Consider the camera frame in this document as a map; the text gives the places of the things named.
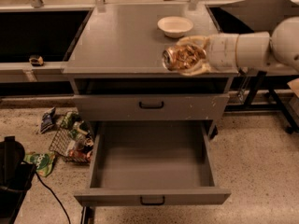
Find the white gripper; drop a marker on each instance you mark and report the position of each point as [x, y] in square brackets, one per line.
[222, 52]

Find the orange can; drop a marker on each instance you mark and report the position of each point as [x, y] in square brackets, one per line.
[182, 57]

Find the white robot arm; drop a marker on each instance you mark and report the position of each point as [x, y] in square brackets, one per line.
[255, 50]

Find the grey drawer cabinet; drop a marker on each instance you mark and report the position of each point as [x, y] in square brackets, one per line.
[120, 53]

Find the closed grey upper drawer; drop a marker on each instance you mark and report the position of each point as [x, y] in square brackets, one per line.
[151, 107]

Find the open grey middle drawer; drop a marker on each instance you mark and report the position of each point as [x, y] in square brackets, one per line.
[151, 163]

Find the white bowl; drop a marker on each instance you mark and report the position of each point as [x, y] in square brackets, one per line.
[175, 27]

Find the black tray stand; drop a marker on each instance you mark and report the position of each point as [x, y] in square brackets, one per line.
[280, 19]

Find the yellow tape measure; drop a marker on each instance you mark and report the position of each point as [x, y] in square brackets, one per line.
[36, 60]

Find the blue snack bag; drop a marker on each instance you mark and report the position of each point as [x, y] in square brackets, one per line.
[47, 120]

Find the green snack bag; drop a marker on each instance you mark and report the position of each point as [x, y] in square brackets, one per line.
[42, 161]

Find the wire basket with snacks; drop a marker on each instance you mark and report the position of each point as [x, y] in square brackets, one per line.
[73, 141]

